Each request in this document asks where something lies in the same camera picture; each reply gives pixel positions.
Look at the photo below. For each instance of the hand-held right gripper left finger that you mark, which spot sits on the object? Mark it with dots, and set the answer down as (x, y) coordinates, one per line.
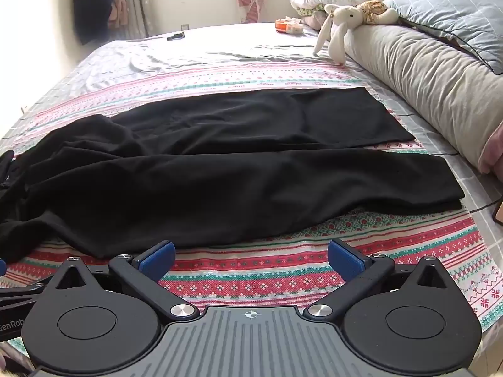
(159, 262)

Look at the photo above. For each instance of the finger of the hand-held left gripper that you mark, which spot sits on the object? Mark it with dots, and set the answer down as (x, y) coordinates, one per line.
(17, 295)

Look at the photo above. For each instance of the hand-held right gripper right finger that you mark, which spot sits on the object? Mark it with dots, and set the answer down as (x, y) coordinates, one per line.
(346, 261)

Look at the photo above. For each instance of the black fleece pants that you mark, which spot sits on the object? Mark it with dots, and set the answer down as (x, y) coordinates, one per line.
(235, 172)

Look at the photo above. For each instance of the long beige pillow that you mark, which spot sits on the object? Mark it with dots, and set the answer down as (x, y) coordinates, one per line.
(424, 74)

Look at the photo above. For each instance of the small black object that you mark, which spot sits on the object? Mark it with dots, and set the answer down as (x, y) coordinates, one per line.
(176, 36)

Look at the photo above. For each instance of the orange tissue pack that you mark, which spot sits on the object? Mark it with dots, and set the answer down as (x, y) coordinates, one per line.
(285, 25)

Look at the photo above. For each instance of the white stuffed bunny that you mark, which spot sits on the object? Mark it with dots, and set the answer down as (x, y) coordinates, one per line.
(346, 17)

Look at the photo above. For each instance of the hanging peach garment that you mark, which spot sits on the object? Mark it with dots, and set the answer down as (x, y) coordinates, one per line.
(119, 11)

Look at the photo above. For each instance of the hanging black garment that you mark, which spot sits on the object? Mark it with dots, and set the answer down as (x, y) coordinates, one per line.
(94, 4)

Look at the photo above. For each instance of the blue-grey pillow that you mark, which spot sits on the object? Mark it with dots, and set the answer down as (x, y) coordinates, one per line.
(452, 11)

